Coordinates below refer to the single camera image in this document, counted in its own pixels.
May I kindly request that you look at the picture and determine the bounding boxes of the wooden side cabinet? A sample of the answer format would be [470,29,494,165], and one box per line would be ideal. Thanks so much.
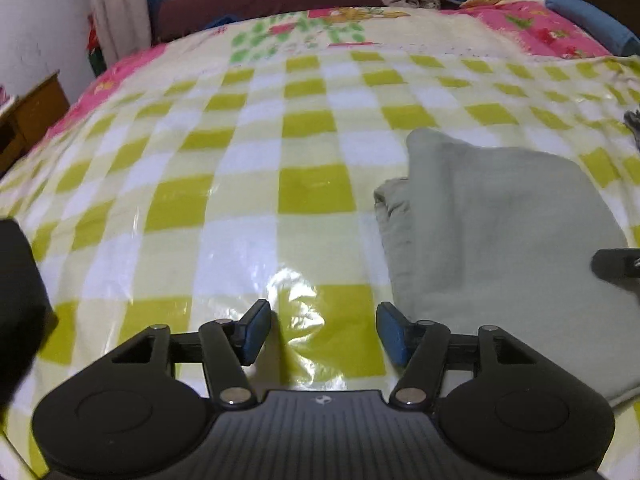
[0,72,70,176]

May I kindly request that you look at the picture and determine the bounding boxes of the red green bag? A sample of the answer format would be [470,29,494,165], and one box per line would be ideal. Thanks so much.
[87,14,106,77]

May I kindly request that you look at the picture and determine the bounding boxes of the folded black garment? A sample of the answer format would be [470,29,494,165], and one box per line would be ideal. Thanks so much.
[0,218,58,412]

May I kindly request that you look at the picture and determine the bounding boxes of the blue pillow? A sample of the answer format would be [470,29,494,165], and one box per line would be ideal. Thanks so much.
[458,0,639,58]

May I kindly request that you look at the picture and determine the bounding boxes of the green checked plastic bed sheet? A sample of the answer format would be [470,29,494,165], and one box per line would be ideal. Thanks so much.
[1,48,639,479]

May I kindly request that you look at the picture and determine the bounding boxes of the left beige curtain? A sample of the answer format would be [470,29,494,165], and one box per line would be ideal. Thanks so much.
[90,0,152,67]

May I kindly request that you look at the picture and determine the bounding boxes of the pink floral quilt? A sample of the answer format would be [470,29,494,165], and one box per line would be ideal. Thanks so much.
[47,0,612,136]

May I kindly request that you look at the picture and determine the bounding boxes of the grey-green pants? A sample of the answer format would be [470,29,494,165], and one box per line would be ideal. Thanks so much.
[374,129,639,405]

